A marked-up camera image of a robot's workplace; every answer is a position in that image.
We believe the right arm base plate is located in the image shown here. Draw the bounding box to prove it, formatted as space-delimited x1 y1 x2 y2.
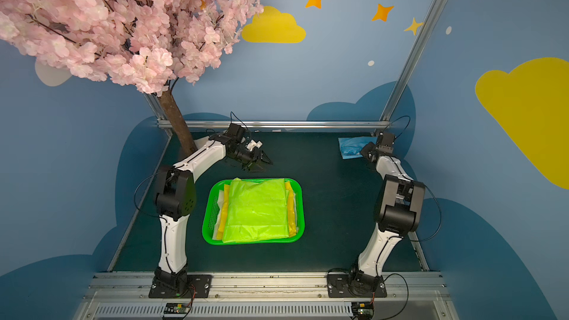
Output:
326 273 388 298

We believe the blue raincoat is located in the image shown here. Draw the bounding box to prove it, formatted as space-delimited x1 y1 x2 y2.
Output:
338 136 376 160

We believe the beige folded cloth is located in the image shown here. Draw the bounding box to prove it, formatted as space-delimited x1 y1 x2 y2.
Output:
194 136 209 149

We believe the aluminium frame crossbar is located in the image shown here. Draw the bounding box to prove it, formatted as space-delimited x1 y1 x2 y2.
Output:
185 120 391 130

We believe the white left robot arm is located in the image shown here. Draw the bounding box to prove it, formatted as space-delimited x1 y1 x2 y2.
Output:
151 122 273 297

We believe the right circuit board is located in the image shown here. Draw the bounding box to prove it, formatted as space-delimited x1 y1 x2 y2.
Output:
351 302 374 320

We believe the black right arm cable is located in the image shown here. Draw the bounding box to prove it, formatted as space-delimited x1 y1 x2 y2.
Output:
408 184 443 244

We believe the aluminium frame post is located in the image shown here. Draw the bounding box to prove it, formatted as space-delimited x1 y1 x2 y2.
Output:
143 94 173 138
379 0 448 122

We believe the lime green raincoat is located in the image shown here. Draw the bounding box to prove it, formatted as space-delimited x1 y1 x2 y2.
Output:
222 179 290 244

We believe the green plastic basket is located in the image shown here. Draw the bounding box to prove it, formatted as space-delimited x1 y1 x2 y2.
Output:
202 179 305 246

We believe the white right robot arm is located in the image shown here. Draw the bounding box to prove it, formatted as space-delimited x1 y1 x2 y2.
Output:
348 132 425 296

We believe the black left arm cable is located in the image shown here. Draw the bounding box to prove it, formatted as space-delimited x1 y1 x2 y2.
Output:
132 170 163 219

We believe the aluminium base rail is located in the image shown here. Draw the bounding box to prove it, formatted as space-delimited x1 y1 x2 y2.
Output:
74 271 459 319

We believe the yellow raincoat back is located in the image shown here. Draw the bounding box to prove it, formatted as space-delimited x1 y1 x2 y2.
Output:
284 181 297 238

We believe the aluminium frame post right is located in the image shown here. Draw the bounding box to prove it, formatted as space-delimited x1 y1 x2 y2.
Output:
379 0 448 122

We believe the yellow raincoat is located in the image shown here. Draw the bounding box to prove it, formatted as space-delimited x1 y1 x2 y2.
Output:
284 181 297 238
217 185 230 241

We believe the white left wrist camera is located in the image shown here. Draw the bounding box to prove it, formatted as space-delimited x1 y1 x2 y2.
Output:
246 139 262 151

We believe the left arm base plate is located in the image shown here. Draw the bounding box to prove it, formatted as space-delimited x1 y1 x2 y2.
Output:
148 274 213 299

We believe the circuit board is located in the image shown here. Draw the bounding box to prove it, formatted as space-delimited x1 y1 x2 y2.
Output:
162 302 192 318
351 302 374 320

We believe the left circuit board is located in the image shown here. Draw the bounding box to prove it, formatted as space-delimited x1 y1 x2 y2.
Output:
162 302 192 318

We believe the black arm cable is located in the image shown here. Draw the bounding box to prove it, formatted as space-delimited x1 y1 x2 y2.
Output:
132 170 163 219
408 184 443 244

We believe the pink cherry blossom tree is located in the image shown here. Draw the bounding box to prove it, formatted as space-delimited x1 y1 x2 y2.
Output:
1 0 264 155

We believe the yellow raincoat front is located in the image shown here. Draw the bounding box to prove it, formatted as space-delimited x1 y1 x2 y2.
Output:
217 185 230 241

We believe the aluminium frame post left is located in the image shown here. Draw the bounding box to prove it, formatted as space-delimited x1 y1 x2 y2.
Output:
143 94 173 138

